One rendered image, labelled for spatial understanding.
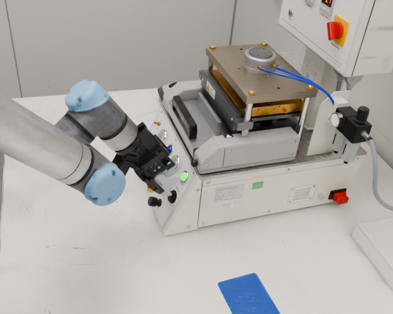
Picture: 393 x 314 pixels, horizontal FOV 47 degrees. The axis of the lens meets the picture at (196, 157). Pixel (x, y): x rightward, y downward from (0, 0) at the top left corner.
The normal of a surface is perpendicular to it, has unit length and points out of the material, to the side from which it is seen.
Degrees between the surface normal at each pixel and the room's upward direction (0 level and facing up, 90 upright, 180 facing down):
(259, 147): 90
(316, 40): 90
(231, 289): 0
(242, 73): 0
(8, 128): 83
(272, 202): 90
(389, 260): 0
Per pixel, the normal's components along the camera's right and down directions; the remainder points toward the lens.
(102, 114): 0.58, 0.36
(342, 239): 0.07, -0.80
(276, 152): 0.32, 0.58
